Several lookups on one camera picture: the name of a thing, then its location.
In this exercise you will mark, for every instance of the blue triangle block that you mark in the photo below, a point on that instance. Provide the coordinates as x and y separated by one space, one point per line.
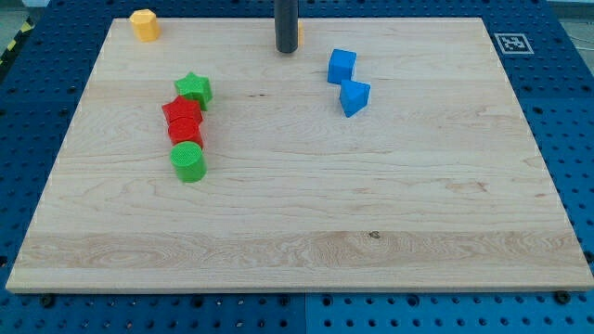
353 96

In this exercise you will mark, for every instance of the blue cube block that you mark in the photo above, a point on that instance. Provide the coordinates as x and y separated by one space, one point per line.
341 66

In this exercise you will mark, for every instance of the green cylinder block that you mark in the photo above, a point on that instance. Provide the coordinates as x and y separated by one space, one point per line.
188 161

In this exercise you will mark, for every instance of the red half-round block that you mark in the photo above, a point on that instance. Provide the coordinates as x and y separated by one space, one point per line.
183 130

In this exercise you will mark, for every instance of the green star block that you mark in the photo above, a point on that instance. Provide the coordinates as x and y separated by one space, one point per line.
195 87

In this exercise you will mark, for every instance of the red pentagon block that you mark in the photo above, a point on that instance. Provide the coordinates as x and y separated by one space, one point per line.
182 107

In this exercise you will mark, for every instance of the wooden board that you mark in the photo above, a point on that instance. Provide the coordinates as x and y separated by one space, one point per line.
435 185

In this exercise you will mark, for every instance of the yellow block behind rod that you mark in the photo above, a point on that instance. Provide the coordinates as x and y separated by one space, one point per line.
300 33

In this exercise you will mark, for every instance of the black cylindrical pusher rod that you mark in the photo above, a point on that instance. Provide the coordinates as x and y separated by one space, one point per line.
286 25

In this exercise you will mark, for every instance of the yellow hexagon block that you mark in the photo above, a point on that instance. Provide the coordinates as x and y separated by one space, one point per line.
145 25

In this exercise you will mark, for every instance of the white fiducial marker tag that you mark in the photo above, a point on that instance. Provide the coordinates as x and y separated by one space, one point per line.
512 43

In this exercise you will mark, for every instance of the black bolt front left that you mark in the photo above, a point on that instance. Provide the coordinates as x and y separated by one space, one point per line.
47 300

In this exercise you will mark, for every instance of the black bolt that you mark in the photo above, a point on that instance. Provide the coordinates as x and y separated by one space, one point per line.
47 300
562 297

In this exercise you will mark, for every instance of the black bolt front right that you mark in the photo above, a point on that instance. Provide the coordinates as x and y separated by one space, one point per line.
562 297

